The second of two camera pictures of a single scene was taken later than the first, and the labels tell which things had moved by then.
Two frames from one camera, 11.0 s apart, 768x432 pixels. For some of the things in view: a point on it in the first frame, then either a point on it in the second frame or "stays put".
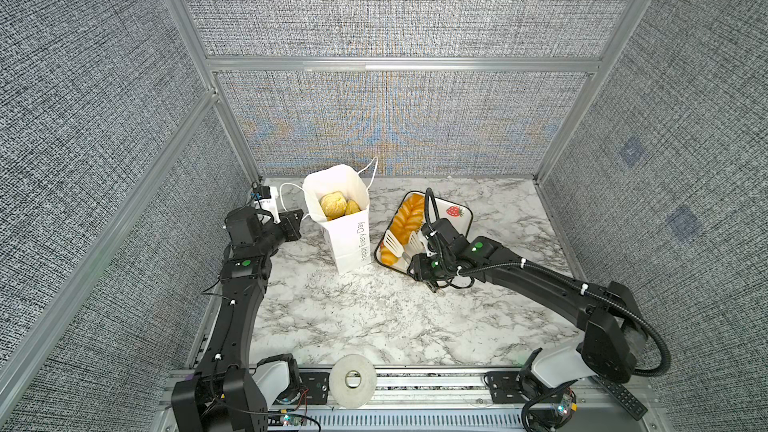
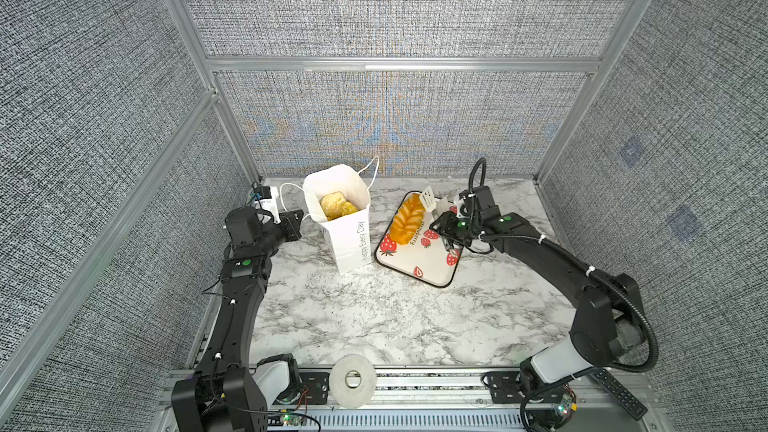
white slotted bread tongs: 416,245 to 436,206
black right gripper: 418,270 to 444,228
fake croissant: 387,257 to 348,208
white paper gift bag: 338,197 stays put
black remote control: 636,409 stays put
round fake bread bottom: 334,205 stays put
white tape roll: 345,395 stays put
